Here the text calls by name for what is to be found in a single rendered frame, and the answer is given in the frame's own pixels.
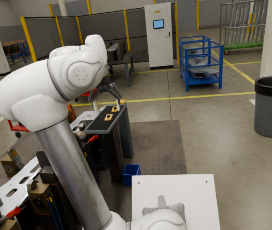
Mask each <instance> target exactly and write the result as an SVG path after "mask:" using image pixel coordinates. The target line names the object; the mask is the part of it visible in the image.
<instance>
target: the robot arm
mask: <svg viewBox="0 0 272 230"><path fill-rule="evenodd" d="M107 59H108V57H107V51H106V47H105V43H104V41H103V38H102V37H101V36H100V35H90V36H87V37H86V40H85V45H81V46H66V47H60V48H57V49H55V50H53V51H52V52H51V53H50V55H49V58H48V59H45V60H41V61H37V62H35V63H32V64H29V65H27V66H25V67H22V68H20V69H18V70H16V71H14V72H12V73H10V74H8V75H7V76H6V77H4V78H3V79H2V80H1V81H0V115H1V116H2V117H4V118H6V119H8V120H11V121H19V122H20V123H21V124H22V125H24V126H25V127H26V128H27V129H28V130H29V131H31V132H35V135H36V137H37V139H38V141H39V143H40V145H41V147H42V149H43V150H44V152H45V154H46V156H47V158H48V160H49V162H50V164H51V166H52V168H53V170H54V172H55V174H56V176H57V178H58V179H59V182H60V184H61V186H62V187H63V189H64V191H65V193H66V195H67V197H68V199H69V201H70V203H71V205H72V207H73V209H74V211H75V213H76V215H77V217H78V219H79V221H80V223H81V225H82V227H83V228H82V230H188V229H187V225H186V220H185V215H184V204H183V203H177V204H175V205H170V206H166V202H165V199H164V196H162V195H159V196H158V207H157V208H147V207H145V208H143V209H142V214H143V216H142V217H140V218H137V219H135V220H133V221H130V222H127V223H126V222H125V221H124V220H123V219H122V218H121V217H120V216H119V215H118V214H117V213H115V212H112V211H110V210H109V208H108V206H107V204H106V202H105V199H104V197H103V195H102V193H101V191H100V189H99V187H98V185H97V182H96V180H95V178H94V176H93V174H92V172H91V170H90V167H89V165H88V163H87V161H86V159H85V157H84V154H83V152H82V150H81V148H80V146H79V144H78V141H77V139H76V137H75V135H74V133H73V130H72V128H71V126H70V124H69V122H68V120H67V116H68V105H67V101H69V100H72V99H74V98H76V97H78V96H80V95H82V94H84V93H86V92H88V91H90V93H89V98H88V101H90V102H91V103H92V107H94V110H95V113H97V106H96V101H95V100H94V99H95V98H96V96H97V94H98V93H99V92H106V91H108V92H109V93H111V94H112V95H113V96H114V97H115V98H116V103H117V109H118V111H119V110H120V106H119V105H120V99H122V97H123V95H122V94H121V93H120V91H119V90H118V88H117V87H116V85H115V82H114V83H111V84H110V83H109V78H108V74H109V71H108V65H107ZM110 86H112V87H113V88H114V90H115V91H116V93H117V94H118V95H117V94H116V93H115V92H114V91H113V90H111V88H110ZM95 87H96V89H97V92H96V93H95V95H94V97H93V98H92V99H91V97H92V93H93V90H94V88H95Z"/></svg>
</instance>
